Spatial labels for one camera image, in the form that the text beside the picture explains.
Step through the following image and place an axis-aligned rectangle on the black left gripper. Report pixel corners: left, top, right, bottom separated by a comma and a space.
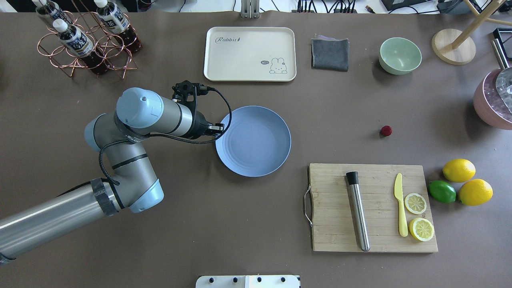
171, 80, 224, 139

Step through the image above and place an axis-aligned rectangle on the steel muddler black tip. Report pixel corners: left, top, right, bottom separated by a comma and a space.
346, 171, 370, 252

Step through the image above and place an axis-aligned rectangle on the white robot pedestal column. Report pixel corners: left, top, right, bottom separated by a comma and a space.
195, 274, 301, 288

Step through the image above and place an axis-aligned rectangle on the yellow lemon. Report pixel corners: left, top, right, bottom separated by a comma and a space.
458, 179, 493, 206
442, 158, 476, 183

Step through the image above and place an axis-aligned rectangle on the cream rabbit tray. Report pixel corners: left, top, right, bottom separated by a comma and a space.
203, 27, 297, 82

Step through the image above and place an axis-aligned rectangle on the pink bowl with ice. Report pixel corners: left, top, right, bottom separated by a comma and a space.
473, 69, 512, 130

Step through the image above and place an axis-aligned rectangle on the green lime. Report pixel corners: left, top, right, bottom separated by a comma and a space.
428, 180, 457, 204

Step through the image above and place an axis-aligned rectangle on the yellow plastic knife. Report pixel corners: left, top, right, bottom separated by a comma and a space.
394, 173, 408, 237

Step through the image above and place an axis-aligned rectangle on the wooden cup tree stand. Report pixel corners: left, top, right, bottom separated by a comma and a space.
431, 0, 512, 65

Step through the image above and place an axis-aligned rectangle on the small red strawberry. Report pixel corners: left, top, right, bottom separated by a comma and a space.
379, 125, 393, 137

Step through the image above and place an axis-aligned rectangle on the wooden cutting board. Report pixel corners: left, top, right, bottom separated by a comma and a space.
308, 163, 438, 253

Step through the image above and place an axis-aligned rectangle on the aluminium frame post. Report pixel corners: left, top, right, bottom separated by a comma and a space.
240, 0, 260, 19

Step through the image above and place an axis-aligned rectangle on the metal ice scoop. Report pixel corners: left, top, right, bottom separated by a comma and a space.
492, 38, 512, 113

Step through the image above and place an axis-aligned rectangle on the dark drink bottle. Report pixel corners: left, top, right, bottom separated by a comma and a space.
32, 0, 72, 29
53, 19, 108, 75
94, 0, 142, 54

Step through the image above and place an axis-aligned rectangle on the lemon half slice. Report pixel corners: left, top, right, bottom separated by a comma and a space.
408, 218, 435, 241
404, 193, 427, 215

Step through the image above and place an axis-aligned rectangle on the green bowl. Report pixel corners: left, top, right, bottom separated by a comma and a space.
379, 38, 422, 75

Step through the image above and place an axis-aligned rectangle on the copper wire bottle rack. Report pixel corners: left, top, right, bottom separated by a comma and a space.
34, 0, 142, 79

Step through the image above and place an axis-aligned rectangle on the blue round plate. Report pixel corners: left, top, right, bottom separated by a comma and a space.
215, 106, 292, 177

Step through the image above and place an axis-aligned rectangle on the grey folded cloth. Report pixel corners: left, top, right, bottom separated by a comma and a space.
311, 35, 350, 72

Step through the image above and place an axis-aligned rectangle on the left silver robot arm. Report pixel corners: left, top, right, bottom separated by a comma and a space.
1, 80, 229, 266

